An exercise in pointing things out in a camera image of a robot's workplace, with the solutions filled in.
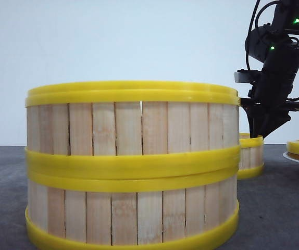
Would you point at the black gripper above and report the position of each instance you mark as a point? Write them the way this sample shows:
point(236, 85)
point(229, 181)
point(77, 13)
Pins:
point(267, 105)

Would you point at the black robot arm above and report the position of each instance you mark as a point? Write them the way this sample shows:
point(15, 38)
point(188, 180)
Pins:
point(272, 40)

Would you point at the white plate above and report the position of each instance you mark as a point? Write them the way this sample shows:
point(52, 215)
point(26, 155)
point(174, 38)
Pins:
point(286, 156)

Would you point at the bamboo steamer basket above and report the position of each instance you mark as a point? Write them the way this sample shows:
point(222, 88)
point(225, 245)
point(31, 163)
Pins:
point(129, 132)
point(252, 156)
point(202, 217)

